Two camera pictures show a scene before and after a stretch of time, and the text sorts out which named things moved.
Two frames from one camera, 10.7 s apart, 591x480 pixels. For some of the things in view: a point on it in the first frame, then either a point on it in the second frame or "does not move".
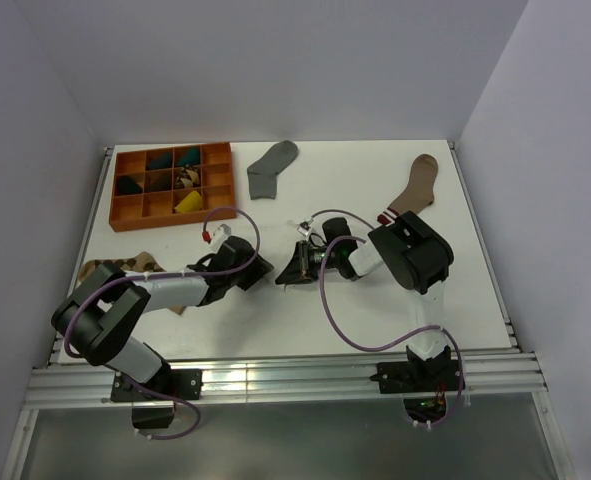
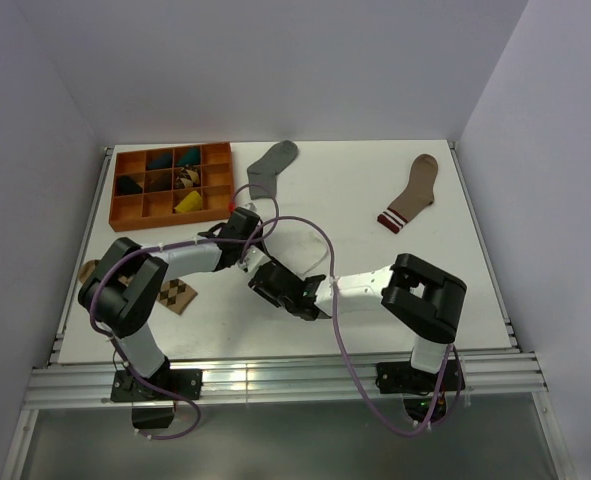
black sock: [126, 185] does not move
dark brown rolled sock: [158, 180] does not move
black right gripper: [298, 269] -> [264, 293]
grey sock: [262, 173] does not move
